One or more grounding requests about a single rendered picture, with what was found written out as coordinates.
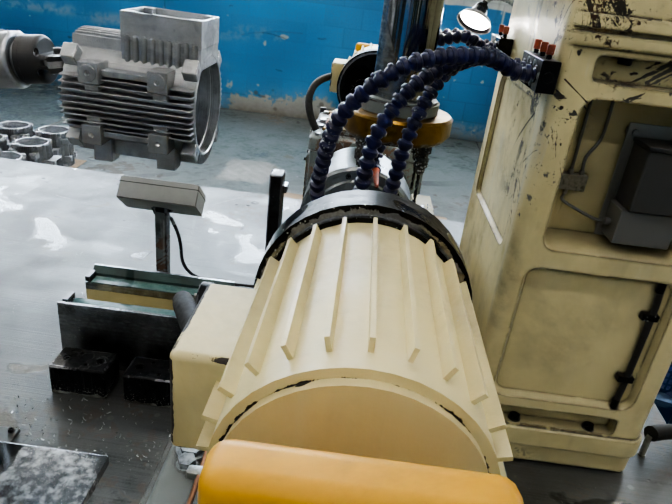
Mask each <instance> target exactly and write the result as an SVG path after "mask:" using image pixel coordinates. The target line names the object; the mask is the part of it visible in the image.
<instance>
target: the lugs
mask: <svg viewBox="0 0 672 504"><path fill-rule="evenodd" d="M82 53H83V52H82V50H81V48H80V47H79V45H78V44H77V43H70V42H63V45H62V48H61V51H60V54H59V56H60V57H61V59H62V61H63V62H64V63H65V64H71V65H77V61H78V60H80V58H81V55H82ZM217 61H218V64H219V69H220V65H221V61H222V58H221V54H220V51H219V50H218V58H217ZM200 73H201V66H200V63H199V61H197V60H190V59H185V60H184V63H183V67H182V70H181V74H182V77H183V80H185V81H191V82H198V81H199V77H200ZM218 133H219V128H218V126H217V130H216V134H215V138H214V141H213V142H217V138H218ZM66 138H67V139H68V141H69V142H70V143H71V145H76V146H83V147H84V146H85V143H82V132H81V128H76V127H70V126H69V128H68V131H67V134H66ZM181 156H182V158H183V160H184V161H188V162H195V163H196V162H197V160H198V156H199V149H198V146H197V144H188V143H183V145H182V149H181Z"/></svg>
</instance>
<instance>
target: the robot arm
mask: <svg viewBox="0 0 672 504"><path fill-rule="evenodd" d="M61 48H62V46H61V47H55V46H54V44H53V42H52V41H51V40H50V39H49V38H48V37H47V36H45V35H42V34H24V33H22V32H21V31H19V30H16V31H8V30H3V29H0V89H2V88H19V89H24V88H27V87H29V86H30V85H31V84H51V83H53V82H54V81H55V80H56V78H57V76H58V73H60V72H62V71H63V66H64V62H63V61H62V59H61V57H60V56H59V54H60V51H61Z"/></svg>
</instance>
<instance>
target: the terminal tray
mask: <svg viewBox="0 0 672 504"><path fill-rule="evenodd" d="M147 7H148V6H143V7H136V8H129V9H123V10H119V12H120V39H121V50H122V59H125V61H126V62H129V61H130V60H133V62H134V63H137V62H138V61H142V64H146V63H147V62H150V65H155V63H157V64H158V65H159V66H160V67H162V66H163V65H167V67H168V68H170V67H172V66H175V68H176V69H179V68H180V67H183V63H184V60H185V59H190V60H197V61H199V63H200V66H201V69H202V66H203V63H204V61H205V59H206V58H207V56H208V55H210V54H213V55H215V57H216V58H218V43H219V17H218V16H211V15H209V16H207V15H204V14H197V13H190V12H183V11H176V10H169V9H162V8H155V7H152V8H147ZM128 10H134V11H128ZM193 19H198V20H193ZM216 62H217V61H216V59H215V58H214V57H213V56H210V57H209V58H208V59H207V60H206V62H205V64H204V66H203V69H202V70H204V69H206V68H207V67H209V66H211V65H213V64H215V63H216Z"/></svg>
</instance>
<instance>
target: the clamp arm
mask: <svg viewBox="0 0 672 504"><path fill-rule="evenodd" d="M285 175H286V171H285V170H279V169H273V170H272V172H271V174H270V179H269V195H268V211H267V227H266V243H265V250H266V248H267V246H268V244H269V242H270V240H271V239H272V237H273V235H274V233H275V232H276V231H277V229H278V228H279V227H280V226H281V225H282V215H283V202H284V193H287V191H288V185H289V182H285Z"/></svg>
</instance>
